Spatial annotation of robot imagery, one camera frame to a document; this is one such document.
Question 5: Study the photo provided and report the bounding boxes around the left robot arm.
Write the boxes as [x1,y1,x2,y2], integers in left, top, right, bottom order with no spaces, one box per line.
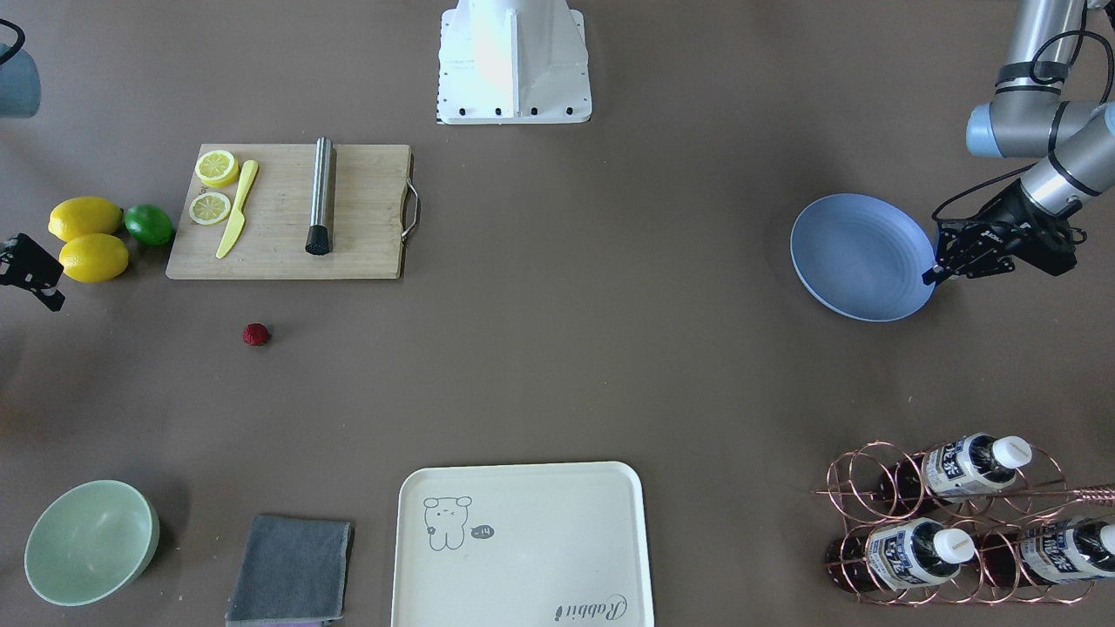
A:
[922,1,1114,286]

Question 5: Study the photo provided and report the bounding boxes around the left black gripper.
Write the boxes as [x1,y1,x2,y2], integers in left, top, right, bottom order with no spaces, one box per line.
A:
[922,181,1082,286]

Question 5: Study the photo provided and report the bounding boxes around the green bowl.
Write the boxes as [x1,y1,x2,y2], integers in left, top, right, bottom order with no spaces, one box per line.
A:
[25,480,159,607]

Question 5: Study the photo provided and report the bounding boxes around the yellow lemon upper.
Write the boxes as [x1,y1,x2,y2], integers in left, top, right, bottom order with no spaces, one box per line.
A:
[47,196,123,242]

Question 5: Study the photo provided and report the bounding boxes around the green lime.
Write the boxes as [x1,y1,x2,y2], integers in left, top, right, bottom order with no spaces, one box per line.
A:
[123,204,175,245]

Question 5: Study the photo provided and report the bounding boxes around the yellow lemon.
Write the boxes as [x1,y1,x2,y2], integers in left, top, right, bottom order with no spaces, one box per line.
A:
[47,196,123,242]
[58,233,129,283]

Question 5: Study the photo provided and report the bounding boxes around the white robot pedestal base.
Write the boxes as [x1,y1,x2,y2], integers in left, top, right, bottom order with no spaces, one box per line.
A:
[436,1,593,125]

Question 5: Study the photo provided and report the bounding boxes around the lemon half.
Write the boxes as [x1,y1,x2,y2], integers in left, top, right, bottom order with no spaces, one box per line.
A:
[194,148,240,189]

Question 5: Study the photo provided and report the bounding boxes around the red strawberry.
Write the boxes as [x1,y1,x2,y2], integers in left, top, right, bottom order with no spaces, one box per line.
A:
[240,324,271,347]

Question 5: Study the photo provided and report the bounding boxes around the dark drink bottle middle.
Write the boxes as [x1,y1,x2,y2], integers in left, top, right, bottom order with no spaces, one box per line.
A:
[823,517,976,594]

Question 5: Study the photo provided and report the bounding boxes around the dark drink bottle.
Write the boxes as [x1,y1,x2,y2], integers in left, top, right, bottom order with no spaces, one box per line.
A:
[873,433,1034,517]
[978,517,1114,588]
[823,517,976,594]

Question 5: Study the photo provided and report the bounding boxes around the blue plate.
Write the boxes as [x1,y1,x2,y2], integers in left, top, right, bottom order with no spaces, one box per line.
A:
[789,193,935,324]

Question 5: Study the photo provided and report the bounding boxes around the copper wire bottle rack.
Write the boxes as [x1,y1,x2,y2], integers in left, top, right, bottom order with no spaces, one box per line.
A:
[820,441,1112,607]

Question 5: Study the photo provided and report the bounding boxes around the grey folded cloth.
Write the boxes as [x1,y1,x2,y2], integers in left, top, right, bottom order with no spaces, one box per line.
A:
[226,515,352,626]

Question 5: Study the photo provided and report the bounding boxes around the steel muddler black tip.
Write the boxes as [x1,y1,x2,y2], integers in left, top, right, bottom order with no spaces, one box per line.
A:
[304,136,335,255]

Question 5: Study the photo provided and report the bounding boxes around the wooden cutting board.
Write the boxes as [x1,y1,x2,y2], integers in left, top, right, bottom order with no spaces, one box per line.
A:
[165,143,413,280]

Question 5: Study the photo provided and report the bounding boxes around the dark drink bottle top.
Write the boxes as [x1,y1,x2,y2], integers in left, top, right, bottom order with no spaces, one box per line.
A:
[873,433,1034,517]

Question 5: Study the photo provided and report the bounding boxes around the yellow plastic knife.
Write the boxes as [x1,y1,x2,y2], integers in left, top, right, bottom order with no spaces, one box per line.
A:
[215,160,260,259]

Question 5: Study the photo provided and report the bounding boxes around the lemon slice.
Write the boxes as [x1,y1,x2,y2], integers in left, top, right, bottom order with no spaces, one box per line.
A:
[187,192,232,226]

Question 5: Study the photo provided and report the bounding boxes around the yellow lemon lower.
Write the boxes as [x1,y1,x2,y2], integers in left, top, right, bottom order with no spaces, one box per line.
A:
[58,233,129,283]

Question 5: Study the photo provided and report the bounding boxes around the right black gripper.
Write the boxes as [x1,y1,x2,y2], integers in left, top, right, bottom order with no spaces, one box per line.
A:
[1,233,66,311]

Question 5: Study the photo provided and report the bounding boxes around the cream rabbit tray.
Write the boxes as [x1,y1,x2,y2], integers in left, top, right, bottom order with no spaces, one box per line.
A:
[391,461,656,626]

